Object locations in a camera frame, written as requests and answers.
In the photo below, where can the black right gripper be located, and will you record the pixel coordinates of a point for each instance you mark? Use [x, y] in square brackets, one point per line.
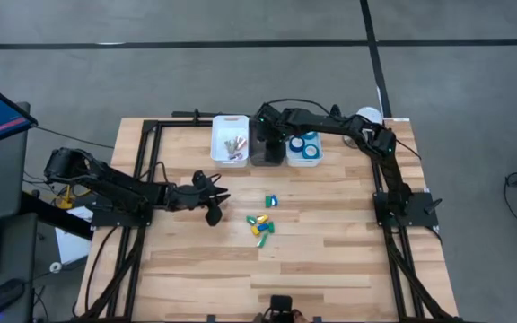
[275, 148]

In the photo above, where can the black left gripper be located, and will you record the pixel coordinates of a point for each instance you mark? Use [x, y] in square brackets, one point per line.
[186, 197]

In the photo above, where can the blue tape roll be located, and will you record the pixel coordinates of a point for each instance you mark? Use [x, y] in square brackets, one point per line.
[309, 136]
[305, 154]
[291, 144]

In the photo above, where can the pink staple remover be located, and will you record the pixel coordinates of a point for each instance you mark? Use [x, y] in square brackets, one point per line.
[240, 142]

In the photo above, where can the purple staple remover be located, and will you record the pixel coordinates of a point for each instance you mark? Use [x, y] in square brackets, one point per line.
[236, 156]

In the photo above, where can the grey staple remover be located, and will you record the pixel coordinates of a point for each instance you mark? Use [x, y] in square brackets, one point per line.
[229, 146]

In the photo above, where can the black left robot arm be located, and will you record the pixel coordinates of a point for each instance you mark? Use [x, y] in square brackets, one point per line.
[106, 184]

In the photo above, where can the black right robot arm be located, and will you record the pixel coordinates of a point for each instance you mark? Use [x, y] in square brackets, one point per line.
[330, 123]

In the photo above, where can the white plastic storage bin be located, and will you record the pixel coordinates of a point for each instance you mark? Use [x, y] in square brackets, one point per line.
[291, 159]
[218, 134]

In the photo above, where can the grey plastic storage bin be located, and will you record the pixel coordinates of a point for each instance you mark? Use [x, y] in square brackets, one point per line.
[256, 154]

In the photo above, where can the black crossbar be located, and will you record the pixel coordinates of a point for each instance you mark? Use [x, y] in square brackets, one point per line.
[186, 114]

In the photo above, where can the white mushroom table lamp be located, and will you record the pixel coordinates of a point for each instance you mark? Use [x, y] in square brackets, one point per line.
[370, 114]

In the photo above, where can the black box device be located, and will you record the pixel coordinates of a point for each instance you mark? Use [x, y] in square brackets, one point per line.
[281, 305]

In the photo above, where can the yellow clamp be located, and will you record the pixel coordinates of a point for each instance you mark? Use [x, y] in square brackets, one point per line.
[65, 202]

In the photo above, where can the white paper sheet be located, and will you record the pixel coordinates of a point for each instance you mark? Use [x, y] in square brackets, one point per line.
[72, 244]

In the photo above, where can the black desk beam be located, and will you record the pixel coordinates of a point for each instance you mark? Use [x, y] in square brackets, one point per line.
[52, 215]

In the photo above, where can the grey side desk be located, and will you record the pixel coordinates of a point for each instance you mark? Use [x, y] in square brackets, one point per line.
[7, 179]

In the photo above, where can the black computer mouse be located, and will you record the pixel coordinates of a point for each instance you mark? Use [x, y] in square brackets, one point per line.
[2, 296]

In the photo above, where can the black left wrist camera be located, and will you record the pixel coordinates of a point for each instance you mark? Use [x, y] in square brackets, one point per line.
[213, 216]

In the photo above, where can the black left table frame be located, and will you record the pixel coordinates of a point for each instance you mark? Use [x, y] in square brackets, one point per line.
[182, 123]

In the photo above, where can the black table frame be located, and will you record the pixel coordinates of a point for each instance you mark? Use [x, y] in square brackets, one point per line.
[182, 123]
[376, 179]

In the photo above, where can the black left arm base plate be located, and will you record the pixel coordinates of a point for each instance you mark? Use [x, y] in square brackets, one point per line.
[115, 220]

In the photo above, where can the black right table frame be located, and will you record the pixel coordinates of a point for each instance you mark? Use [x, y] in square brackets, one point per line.
[376, 179]

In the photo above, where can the black table bracket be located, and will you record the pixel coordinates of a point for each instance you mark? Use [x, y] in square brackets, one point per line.
[211, 319]
[317, 320]

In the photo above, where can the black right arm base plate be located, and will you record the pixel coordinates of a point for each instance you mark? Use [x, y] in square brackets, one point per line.
[420, 215]

